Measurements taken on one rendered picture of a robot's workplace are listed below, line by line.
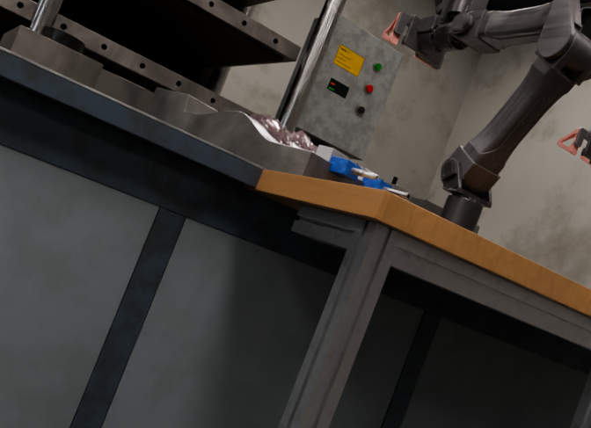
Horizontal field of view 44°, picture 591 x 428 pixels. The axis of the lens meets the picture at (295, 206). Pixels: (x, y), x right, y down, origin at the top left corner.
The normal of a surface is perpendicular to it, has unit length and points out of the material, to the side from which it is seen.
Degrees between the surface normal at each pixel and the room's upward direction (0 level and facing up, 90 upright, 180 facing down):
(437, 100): 90
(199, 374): 90
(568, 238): 90
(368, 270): 90
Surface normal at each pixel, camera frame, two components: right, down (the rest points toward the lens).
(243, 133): -0.61, -0.29
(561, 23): -0.81, -0.35
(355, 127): 0.49, 0.13
